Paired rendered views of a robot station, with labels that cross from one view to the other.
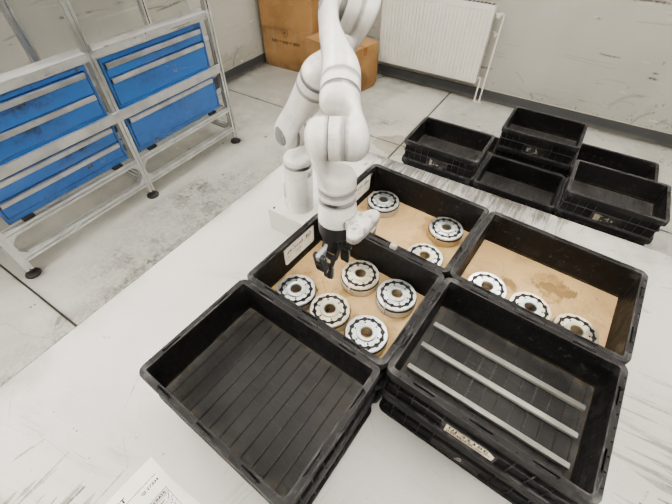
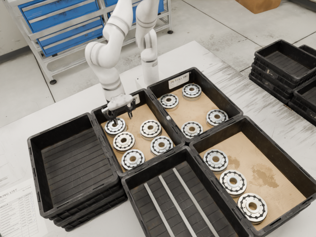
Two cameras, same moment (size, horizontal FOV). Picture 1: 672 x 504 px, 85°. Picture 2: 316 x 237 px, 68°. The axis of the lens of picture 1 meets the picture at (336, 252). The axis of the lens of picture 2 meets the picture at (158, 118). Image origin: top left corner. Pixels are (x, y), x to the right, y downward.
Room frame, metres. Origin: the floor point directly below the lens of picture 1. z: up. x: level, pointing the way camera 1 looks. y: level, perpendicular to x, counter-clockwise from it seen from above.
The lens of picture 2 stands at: (0.08, -0.47, 1.74)
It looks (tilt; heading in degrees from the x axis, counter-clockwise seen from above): 50 degrees down; 33
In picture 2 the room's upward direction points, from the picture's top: 9 degrees counter-clockwise
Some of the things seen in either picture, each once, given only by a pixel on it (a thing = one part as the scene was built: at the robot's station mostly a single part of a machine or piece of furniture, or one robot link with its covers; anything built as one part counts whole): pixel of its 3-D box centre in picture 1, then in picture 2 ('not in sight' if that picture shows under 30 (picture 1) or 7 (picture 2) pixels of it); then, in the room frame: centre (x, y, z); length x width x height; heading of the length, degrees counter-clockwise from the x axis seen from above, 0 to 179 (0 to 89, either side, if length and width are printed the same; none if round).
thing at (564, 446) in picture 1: (497, 380); (181, 211); (0.33, -0.35, 0.87); 0.40 x 0.30 x 0.11; 54
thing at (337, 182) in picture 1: (331, 161); (103, 65); (0.54, 0.01, 1.28); 0.09 x 0.07 x 0.15; 87
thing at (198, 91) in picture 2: (383, 200); (191, 90); (0.93, -0.15, 0.86); 0.10 x 0.10 x 0.01
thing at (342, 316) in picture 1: (329, 309); (123, 141); (0.51, 0.02, 0.86); 0.10 x 0.10 x 0.01
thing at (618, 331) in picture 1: (538, 289); (247, 172); (0.57, -0.52, 0.87); 0.40 x 0.30 x 0.11; 54
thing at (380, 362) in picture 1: (345, 278); (134, 127); (0.56, -0.02, 0.92); 0.40 x 0.30 x 0.02; 54
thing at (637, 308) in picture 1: (546, 276); (249, 166); (0.57, -0.52, 0.92); 0.40 x 0.30 x 0.02; 54
